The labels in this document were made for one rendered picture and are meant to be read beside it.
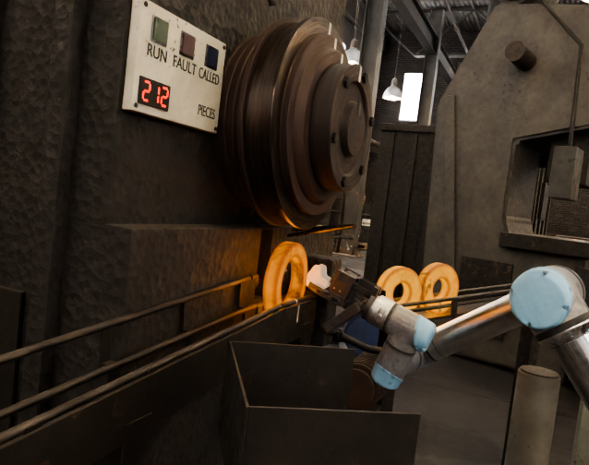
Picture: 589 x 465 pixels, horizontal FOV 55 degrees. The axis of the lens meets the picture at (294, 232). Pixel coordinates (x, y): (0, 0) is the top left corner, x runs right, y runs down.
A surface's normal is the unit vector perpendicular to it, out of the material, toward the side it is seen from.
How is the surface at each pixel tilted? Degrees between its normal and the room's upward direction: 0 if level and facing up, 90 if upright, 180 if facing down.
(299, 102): 84
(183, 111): 90
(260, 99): 86
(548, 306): 85
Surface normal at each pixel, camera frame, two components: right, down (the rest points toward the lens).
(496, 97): -0.62, -0.02
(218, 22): 0.91, 0.13
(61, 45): -0.40, 0.01
